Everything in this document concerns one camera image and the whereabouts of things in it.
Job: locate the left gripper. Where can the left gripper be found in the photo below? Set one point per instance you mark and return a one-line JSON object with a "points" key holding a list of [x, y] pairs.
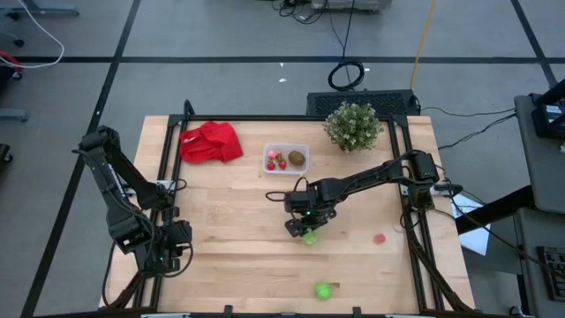
{"points": [[174, 232]]}

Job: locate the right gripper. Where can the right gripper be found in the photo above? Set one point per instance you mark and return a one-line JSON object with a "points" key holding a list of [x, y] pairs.
{"points": [[318, 203]]}

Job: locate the green toy starfruit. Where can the green toy starfruit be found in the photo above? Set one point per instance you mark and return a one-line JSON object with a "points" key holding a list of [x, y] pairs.
{"points": [[310, 238]]}

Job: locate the clear plastic tupperware container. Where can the clear plastic tupperware container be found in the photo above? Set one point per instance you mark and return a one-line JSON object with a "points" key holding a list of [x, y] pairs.
{"points": [[287, 171]]}

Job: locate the green round toy fruit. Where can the green round toy fruit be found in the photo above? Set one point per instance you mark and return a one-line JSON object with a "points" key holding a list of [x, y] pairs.
{"points": [[323, 291]]}

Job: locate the brown toy kiwi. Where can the brown toy kiwi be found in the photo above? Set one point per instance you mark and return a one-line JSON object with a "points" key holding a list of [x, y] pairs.
{"points": [[296, 157]]}

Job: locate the red round toy fruit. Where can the red round toy fruit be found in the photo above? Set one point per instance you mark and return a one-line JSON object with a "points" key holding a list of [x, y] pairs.
{"points": [[378, 238]]}

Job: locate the pink toy peach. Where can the pink toy peach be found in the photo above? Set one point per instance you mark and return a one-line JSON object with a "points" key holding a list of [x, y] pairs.
{"points": [[271, 154]]}

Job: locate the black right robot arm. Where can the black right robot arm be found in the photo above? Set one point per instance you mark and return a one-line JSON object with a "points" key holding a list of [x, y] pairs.
{"points": [[375, 174]]}

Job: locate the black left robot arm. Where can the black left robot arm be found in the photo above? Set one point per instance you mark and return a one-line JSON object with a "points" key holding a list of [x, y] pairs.
{"points": [[117, 203]]}

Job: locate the potted green plant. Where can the potted green plant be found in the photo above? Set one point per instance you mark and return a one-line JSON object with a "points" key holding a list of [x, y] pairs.
{"points": [[353, 126]]}

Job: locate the black perforated computer case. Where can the black perforated computer case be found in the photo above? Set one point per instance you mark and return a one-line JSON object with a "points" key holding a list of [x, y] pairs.
{"points": [[318, 102]]}

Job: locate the white paper sheet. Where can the white paper sheet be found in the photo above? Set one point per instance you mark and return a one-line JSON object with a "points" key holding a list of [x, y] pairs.
{"points": [[476, 238]]}

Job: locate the black beam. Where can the black beam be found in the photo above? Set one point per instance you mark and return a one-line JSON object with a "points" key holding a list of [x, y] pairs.
{"points": [[494, 209]]}

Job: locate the grey bar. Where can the grey bar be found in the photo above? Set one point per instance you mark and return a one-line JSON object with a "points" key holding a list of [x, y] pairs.
{"points": [[13, 115]]}

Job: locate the grey cabinet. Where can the grey cabinet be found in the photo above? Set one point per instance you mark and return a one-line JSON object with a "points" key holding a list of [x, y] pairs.
{"points": [[529, 265]]}

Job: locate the grey box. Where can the grey box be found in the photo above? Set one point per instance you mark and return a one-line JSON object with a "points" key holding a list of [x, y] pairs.
{"points": [[351, 4]]}

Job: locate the grey desk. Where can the grey desk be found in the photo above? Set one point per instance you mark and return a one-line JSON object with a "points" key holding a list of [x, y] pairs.
{"points": [[540, 168]]}

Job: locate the black keyboard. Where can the black keyboard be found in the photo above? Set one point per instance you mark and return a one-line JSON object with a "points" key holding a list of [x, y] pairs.
{"points": [[554, 274]]}

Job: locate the red object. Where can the red object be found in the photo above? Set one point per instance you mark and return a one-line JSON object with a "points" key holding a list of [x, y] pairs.
{"points": [[8, 59]]}

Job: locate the black device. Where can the black device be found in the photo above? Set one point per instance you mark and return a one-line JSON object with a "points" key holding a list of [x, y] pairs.
{"points": [[549, 115]]}

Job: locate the grey furniture base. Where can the grey furniture base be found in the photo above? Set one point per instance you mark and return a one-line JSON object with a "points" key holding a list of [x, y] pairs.
{"points": [[48, 9]]}

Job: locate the black table edge bracket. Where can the black table edge bracket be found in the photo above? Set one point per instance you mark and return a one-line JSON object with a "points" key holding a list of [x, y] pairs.
{"points": [[227, 310], [356, 311]]}

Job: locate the black table frame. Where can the black table frame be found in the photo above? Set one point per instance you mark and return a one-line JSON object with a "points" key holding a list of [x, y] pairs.
{"points": [[282, 118]]}

